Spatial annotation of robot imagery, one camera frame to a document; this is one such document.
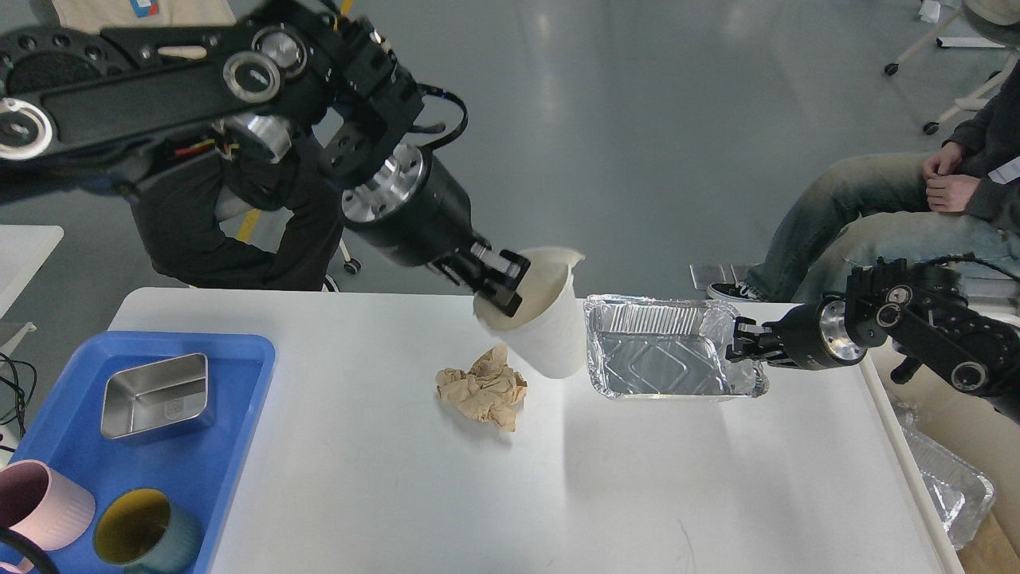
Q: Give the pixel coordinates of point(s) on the pink ribbed mug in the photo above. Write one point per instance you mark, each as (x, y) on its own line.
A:
(43, 505)

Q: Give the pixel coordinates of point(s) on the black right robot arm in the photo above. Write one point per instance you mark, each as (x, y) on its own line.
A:
(920, 306)

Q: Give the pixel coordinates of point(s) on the white paper cup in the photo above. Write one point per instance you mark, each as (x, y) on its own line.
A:
(547, 331)

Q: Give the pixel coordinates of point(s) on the white chair of right person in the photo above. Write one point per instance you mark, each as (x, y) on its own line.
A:
(975, 99)

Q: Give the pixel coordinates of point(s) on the white side table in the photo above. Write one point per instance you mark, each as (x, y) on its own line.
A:
(24, 249)

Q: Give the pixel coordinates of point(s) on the dark green mug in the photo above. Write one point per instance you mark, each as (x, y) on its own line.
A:
(144, 531)

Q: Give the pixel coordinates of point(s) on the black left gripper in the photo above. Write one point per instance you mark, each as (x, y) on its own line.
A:
(416, 214)

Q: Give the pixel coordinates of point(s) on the person in dark hoodie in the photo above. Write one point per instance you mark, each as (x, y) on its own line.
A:
(961, 199)

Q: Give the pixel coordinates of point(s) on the square stainless steel tray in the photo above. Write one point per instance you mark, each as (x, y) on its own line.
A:
(158, 401)

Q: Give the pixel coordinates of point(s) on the metal floor plate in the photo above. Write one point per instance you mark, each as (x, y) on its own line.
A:
(703, 275)

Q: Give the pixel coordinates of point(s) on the blue plastic tray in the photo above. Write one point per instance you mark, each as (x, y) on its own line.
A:
(197, 470)

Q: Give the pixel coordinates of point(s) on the aluminium foil tray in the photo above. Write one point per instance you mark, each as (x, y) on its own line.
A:
(645, 348)

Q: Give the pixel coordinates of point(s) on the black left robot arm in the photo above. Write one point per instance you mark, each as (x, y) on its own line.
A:
(89, 110)

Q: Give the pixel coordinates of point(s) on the foil tray in bin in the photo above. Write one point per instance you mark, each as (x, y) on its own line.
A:
(961, 494)

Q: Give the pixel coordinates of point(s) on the brown paper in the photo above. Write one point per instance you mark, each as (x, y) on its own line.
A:
(490, 391)

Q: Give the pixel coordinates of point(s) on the person in beige sweater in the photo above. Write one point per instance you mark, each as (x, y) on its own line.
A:
(192, 191)

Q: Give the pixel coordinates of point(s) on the white chair base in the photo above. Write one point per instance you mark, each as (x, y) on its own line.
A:
(942, 14)

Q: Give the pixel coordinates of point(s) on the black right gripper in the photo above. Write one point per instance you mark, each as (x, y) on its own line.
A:
(810, 337)

